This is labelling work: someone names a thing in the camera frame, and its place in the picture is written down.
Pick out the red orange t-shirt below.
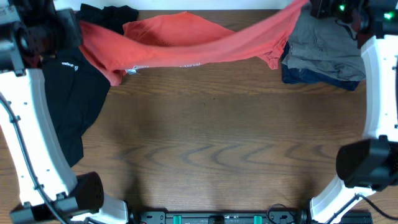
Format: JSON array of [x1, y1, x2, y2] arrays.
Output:
[[80, 0, 308, 86]]

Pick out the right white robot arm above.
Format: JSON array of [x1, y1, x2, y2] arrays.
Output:
[[296, 1, 397, 223]]

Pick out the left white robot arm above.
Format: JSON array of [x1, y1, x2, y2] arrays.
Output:
[[1, 1, 129, 223]]

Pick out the folded grey garment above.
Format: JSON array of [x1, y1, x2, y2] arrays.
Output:
[[282, 8, 366, 81]]

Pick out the black t-shirt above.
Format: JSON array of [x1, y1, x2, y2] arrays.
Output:
[[41, 3, 140, 169]]

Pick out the folded dark blue jeans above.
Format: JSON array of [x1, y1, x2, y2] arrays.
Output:
[[282, 42, 363, 91]]

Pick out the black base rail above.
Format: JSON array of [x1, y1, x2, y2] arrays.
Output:
[[129, 205, 314, 224]]

